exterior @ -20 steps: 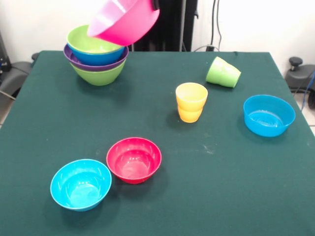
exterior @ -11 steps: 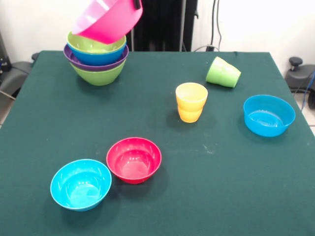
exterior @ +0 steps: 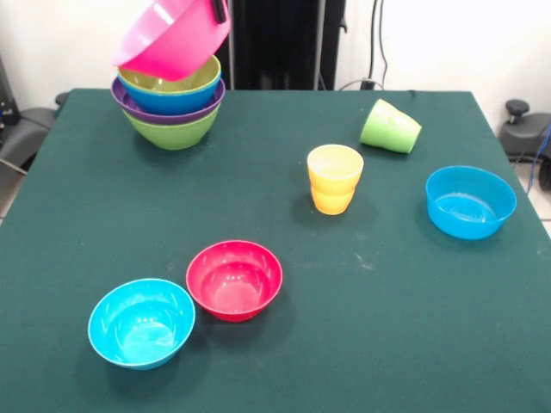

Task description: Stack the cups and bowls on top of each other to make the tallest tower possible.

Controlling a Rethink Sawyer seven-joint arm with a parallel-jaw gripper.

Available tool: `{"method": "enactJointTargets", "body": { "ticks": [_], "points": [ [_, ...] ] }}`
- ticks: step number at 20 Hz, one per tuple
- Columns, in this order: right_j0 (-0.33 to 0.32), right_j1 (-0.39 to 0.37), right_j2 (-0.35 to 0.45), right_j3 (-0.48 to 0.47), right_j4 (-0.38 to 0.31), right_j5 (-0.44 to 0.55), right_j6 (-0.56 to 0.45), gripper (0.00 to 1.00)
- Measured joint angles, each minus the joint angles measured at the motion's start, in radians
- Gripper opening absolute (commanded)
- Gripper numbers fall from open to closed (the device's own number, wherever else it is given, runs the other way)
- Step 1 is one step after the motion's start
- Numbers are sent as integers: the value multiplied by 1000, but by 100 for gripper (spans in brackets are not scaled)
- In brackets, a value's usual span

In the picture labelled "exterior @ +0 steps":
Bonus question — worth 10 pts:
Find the dark green tablecloth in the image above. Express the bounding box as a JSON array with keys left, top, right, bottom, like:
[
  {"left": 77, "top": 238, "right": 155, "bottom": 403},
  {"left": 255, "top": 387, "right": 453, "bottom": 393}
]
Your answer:
[{"left": 0, "top": 88, "right": 551, "bottom": 413}]

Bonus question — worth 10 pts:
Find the blue cable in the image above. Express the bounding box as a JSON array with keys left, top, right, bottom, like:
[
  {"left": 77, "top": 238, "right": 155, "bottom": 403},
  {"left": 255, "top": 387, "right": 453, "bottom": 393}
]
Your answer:
[{"left": 527, "top": 123, "right": 551, "bottom": 190}]

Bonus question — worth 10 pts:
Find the green plastic cup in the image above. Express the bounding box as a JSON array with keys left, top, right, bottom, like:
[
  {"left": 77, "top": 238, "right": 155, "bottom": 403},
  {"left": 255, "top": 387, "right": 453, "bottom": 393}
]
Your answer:
[
  {"left": 387, "top": 107, "right": 423, "bottom": 155},
  {"left": 359, "top": 98, "right": 408, "bottom": 150}
]

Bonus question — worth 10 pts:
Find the black wall cable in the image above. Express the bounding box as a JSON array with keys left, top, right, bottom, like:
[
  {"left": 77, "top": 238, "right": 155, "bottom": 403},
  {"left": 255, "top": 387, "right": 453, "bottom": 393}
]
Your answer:
[{"left": 368, "top": 0, "right": 391, "bottom": 89}]

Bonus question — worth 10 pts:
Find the small light blue bowl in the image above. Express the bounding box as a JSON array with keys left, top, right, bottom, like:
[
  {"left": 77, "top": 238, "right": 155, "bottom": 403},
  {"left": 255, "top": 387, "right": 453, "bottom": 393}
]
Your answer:
[{"left": 87, "top": 278, "right": 197, "bottom": 372}]

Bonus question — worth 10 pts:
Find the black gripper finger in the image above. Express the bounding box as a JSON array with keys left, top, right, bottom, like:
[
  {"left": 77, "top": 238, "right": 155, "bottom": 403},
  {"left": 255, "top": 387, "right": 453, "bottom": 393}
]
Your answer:
[{"left": 210, "top": 0, "right": 230, "bottom": 24}]

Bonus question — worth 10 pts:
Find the red plastic bowl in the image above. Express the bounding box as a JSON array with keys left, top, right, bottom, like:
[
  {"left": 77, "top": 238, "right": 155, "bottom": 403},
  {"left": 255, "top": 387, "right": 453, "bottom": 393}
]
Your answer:
[{"left": 185, "top": 239, "right": 284, "bottom": 324}]

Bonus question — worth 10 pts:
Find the translucent blue plastic bowl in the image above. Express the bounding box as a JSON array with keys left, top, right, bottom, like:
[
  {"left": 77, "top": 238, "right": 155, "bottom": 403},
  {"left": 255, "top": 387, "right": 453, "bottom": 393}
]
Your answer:
[{"left": 424, "top": 165, "right": 518, "bottom": 241}]

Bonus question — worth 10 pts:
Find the yellow plastic cup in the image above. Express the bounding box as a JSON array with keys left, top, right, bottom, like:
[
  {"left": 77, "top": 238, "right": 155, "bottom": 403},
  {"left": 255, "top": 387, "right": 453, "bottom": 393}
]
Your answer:
[
  {"left": 310, "top": 184, "right": 357, "bottom": 216},
  {"left": 306, "top": 144, "right": 365, "bottom": 194}
]

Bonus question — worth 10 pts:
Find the large blue plastic bowl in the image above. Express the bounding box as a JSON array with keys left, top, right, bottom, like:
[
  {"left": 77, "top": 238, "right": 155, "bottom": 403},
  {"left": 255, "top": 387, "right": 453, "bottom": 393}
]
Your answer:
[{"left": 122, "top": 75, "right": 223, "bottom": 116}]

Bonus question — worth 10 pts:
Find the black equipment base with knob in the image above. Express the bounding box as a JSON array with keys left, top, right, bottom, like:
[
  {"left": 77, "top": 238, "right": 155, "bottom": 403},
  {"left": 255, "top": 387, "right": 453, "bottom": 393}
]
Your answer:
[{"left": 498, "top": 99, "right": 551, "bottom": 163}]

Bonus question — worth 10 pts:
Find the green plastic bowl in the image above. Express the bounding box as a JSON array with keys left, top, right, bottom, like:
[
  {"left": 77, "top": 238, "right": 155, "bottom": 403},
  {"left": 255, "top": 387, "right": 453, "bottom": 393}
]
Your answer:
[
  {"left": 122, "top": 105, "right": 221, "bottom": 151},
  {"left": 116, "top": 54, "right": 222, "bottom": 94}
]

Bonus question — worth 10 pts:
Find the purple plastic bowl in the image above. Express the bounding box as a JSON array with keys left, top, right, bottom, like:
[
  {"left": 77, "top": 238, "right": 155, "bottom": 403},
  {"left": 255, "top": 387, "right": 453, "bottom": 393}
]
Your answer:
[{"left": 110, "top": 77, "right": 226, "bottom": 126}]

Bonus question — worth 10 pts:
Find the large pink plastic bowl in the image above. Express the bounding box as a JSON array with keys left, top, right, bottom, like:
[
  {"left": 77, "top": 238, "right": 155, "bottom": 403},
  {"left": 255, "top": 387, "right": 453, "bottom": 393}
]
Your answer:
[{"left": 112, "top": 0, "right": 233, "bottom": 83}]

